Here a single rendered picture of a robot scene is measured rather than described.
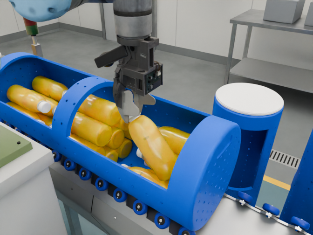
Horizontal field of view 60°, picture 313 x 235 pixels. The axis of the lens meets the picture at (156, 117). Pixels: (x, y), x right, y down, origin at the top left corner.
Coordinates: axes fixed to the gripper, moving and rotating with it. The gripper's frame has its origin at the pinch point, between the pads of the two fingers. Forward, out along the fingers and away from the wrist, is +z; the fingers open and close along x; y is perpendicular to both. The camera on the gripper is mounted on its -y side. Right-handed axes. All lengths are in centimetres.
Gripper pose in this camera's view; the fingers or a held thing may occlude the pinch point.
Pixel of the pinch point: (130, 113)
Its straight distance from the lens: 68.1
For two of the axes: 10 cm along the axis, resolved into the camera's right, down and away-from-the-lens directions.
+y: 8.1, 3.2, -4.9
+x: 5.8, -4.5, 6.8
